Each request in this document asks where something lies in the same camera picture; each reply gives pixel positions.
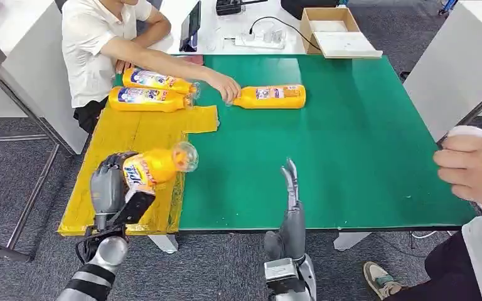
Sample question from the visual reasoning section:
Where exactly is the robot left hand grey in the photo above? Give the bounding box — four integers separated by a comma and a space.
90, 151, 140, 230

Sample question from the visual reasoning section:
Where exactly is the person's right hand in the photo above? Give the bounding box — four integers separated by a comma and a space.
205, 70, 242, 104

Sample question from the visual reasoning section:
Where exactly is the robot right hand grey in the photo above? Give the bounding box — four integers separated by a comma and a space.
264, 157, 307, 263

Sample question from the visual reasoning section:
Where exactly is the person's left hand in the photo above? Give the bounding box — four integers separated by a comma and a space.
115, 59, 136, 75
432, 134, 482, 211

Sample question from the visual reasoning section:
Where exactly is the orange drink bottle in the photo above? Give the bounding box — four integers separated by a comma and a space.
226, 84, 307, 110
107, 86, 194, 114
122, 141, 200, 194
122, 67, 200, 95

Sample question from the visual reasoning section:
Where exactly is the person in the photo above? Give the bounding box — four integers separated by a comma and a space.
61, 0, 242, 135
362, 124, 482, 301

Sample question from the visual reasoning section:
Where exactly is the dark red smartphone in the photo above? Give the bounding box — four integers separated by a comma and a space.
178, 55, 205, 66

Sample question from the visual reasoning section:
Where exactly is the yellow plastic sheet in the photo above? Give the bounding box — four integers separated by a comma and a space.
58, 103, 220, 238

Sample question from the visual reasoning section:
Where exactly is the white power strip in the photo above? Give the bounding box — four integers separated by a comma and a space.
233, 29, 287, 51

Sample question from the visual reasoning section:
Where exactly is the white table foot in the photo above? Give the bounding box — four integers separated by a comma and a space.
148, 235, 179, 254
333, 231, 372, 251

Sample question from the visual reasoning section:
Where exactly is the black tablet on stand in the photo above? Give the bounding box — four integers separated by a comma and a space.
178, 1, 202, 53

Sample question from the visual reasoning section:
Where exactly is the black radio device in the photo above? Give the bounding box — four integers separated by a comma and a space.
215, 0, 269, 16

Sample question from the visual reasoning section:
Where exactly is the white desk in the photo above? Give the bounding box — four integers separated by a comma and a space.
0, 0, 88, 156

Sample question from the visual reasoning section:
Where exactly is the brown cardboard box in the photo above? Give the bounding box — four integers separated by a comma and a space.
299, 7, 362, 56

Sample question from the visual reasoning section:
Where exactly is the green table mat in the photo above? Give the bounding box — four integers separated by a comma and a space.
114, 55, 478, 231

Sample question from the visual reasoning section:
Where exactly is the black bag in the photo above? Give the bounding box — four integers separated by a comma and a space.
280, 0, 341, 20

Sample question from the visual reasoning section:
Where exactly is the white flat box lid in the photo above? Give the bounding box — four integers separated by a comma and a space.
312, 31, 384, 59

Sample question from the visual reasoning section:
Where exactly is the blue object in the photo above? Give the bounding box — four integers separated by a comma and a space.
438, 0, 460, 16

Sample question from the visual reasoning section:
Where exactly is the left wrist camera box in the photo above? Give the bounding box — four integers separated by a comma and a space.
114, 186, 157, 226

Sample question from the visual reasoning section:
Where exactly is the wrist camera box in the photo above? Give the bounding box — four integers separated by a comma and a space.
264, 257, 304, 296
114, 186, 157, 226

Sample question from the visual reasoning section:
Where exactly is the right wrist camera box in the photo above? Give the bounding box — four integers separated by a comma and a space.
264, 257, 304, 296

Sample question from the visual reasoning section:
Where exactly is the black power cable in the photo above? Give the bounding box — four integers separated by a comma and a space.
248, 16, 323, 53

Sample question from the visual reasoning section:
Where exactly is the white table with metal frame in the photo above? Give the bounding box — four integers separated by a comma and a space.
403, 0, 482, 146

